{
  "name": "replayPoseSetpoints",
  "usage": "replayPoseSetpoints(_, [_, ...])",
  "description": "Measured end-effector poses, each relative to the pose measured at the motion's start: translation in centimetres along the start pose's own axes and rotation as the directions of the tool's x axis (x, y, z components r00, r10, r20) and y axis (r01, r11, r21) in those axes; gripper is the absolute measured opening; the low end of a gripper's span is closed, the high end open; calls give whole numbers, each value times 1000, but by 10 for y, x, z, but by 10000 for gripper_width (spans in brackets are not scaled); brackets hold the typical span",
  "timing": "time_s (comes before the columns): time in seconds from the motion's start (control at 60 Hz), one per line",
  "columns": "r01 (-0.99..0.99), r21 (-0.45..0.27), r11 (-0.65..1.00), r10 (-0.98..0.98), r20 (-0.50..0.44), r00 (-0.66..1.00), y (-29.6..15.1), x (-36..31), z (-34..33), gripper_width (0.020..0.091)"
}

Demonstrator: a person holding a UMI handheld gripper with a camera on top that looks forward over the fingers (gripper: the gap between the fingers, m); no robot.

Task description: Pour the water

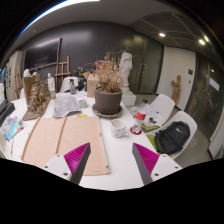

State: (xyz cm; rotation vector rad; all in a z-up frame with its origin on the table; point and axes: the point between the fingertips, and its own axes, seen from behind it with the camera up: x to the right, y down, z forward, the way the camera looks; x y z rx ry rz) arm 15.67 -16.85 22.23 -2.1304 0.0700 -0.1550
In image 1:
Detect golden relief sculpture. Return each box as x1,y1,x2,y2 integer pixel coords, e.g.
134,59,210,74
21,74,52,122

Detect stack of books and papers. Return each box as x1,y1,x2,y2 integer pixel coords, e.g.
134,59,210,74
141,104,164,134

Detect colourful printed booklet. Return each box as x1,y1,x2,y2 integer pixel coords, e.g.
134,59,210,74
0,114,26,143

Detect grey pot saucer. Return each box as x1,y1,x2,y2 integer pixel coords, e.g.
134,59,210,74
91,103,124,120

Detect recessed ceiling spotlights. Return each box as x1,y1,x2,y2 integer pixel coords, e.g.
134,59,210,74
158,31,207,47

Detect brown wooden figure statue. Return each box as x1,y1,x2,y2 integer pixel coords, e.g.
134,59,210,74
170,74,183,105

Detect dried brown plant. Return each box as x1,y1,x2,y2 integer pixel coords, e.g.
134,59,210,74
94,68,126,94

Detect wooden easel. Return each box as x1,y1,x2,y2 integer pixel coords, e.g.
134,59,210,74
54,55,72,93

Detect white shelf unit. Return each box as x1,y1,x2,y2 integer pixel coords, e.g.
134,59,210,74
3,49,24,101

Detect beige wooden drawing board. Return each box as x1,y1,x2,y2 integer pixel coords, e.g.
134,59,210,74
20,114,111,177

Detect printed paper sheet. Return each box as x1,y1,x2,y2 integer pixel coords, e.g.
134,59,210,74
51,94,83,118

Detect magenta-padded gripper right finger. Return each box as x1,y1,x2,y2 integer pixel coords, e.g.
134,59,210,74
131,142,184,186

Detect black wall screen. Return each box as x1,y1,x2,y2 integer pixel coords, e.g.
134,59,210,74
23,37,62,71

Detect black desktop device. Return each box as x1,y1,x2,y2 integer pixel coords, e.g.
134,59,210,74
0,98,16,127

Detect dark grey plant pot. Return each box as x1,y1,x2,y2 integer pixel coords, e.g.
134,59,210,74
94,88,123,115

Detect clear spray bottle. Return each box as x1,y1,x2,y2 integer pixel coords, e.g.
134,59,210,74
69,78,77,96

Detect large ceiling light panel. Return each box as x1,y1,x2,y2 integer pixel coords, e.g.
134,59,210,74
16,0,101,39

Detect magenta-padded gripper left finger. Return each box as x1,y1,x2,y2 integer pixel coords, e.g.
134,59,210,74
43,142,92,186

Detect small round white container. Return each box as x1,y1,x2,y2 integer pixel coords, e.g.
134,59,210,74
78,99,89,109

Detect brown cardboard box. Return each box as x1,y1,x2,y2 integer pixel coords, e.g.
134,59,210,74
82,70,100,99

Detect large white plaster statue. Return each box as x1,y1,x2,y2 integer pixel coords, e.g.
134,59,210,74
118,51,138,107

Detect black backpack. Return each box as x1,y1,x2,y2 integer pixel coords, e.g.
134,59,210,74
154,120,191,155

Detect white chair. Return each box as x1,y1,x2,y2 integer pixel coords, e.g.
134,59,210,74
59,76,81,94
129,93,176,134
146,110,198,160

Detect flat round red coaster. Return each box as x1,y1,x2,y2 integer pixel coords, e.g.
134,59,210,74
129,124,143,136

